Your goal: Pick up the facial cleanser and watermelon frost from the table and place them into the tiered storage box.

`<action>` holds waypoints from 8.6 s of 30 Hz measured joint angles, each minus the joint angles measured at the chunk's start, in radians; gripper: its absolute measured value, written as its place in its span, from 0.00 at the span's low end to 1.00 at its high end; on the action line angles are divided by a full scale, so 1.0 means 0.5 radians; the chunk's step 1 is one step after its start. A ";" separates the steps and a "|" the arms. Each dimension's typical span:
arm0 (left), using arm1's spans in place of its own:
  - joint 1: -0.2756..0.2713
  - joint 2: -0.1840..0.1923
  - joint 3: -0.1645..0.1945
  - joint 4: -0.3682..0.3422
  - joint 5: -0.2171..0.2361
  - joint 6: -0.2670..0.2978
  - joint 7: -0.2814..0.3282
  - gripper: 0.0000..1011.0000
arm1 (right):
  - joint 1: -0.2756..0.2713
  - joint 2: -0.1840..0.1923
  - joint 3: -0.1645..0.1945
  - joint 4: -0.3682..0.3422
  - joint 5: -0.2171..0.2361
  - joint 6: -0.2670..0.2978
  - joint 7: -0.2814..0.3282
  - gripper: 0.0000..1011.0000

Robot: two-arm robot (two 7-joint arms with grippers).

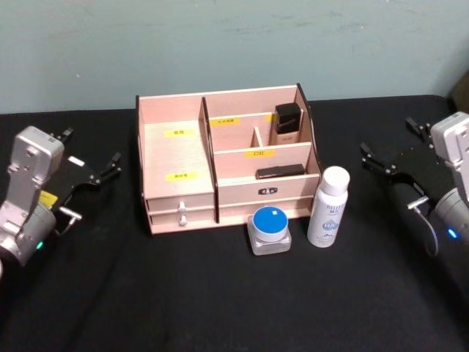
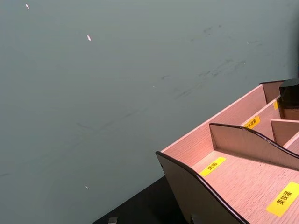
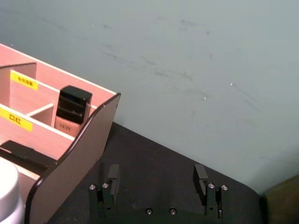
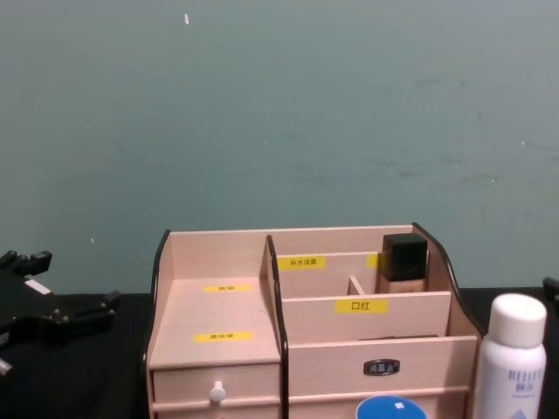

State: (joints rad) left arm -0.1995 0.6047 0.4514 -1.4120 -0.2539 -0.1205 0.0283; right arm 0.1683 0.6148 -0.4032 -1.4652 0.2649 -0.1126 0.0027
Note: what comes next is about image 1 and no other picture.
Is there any beige bottle black square cap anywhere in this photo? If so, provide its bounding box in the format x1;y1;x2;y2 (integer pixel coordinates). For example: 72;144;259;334
269;103;304;146

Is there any clear jar blue lid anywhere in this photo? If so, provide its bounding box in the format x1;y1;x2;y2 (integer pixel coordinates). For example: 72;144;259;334
247;205;293;257

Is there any small wooden drawer white knob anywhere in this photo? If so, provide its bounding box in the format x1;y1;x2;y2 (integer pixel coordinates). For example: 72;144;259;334
149;211;218;235
145;193;215;215

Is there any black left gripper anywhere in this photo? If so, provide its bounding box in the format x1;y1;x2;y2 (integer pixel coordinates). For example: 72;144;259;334
38;127;123;213

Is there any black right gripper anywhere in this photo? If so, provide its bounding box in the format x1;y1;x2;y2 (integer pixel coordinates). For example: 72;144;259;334
359;117;458;212

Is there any black table cloth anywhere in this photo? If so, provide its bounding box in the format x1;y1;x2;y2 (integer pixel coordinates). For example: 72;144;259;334
0;94;469;352

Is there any white spray bottle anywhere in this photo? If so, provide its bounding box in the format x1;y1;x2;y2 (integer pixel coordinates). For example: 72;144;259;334
306;165;351;249

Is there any pale wooden desk organizer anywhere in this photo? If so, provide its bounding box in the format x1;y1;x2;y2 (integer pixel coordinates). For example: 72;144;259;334
135;83;323;235

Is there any thin dark cable silver plug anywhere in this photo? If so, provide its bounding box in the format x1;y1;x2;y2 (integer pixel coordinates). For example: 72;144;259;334
54;205;83;235
407;196;440;257

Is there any dark bulky background object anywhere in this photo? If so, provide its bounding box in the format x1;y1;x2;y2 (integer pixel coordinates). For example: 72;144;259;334
447;71;469;111

